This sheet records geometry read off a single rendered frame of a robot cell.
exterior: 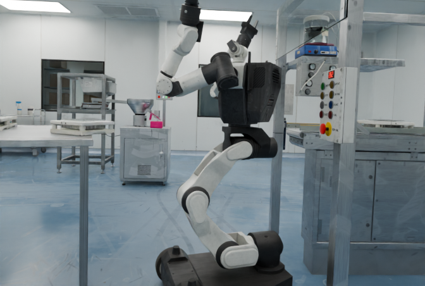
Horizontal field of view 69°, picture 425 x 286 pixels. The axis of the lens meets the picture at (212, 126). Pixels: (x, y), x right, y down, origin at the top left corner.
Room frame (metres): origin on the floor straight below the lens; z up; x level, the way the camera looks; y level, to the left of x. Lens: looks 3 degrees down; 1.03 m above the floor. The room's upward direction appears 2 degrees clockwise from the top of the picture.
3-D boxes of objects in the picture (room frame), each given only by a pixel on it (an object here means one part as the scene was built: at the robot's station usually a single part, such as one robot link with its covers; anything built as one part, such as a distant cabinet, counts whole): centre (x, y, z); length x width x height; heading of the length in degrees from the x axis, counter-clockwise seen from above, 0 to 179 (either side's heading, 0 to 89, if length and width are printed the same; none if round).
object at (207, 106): (6.92, -0.34, 1.43); 1.38 x 0.01 x 1.16; 94
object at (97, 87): (4.76, 1.70, 0.75); 1.43 x 1.06 x 1.50; 94
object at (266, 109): (1.62, -0.18, 1.13); 0.34 x 0.30 x 0.36; 153
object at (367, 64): (2.02, -0.81, 1.33); 0.62 x 0.38 x 0.04; 93
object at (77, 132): (1.80, 0.75, 0.88); 0.24 x 0.24 x 0.02; 65
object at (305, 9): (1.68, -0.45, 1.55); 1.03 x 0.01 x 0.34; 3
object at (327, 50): (1.96, -0.63, 1.40); 0.21 x 0.20 x 0.09; 3
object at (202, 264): (1.62, -0.10, 0.19); 0.64 x 0.52 x 0.33; 108
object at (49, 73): (6.70, 3.02, 1.43); 1.32 x 0.01 x 1.11; 94
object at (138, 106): (4.33, 0.95, 0.95); 0.49 x 0.36 x 0.37; 94
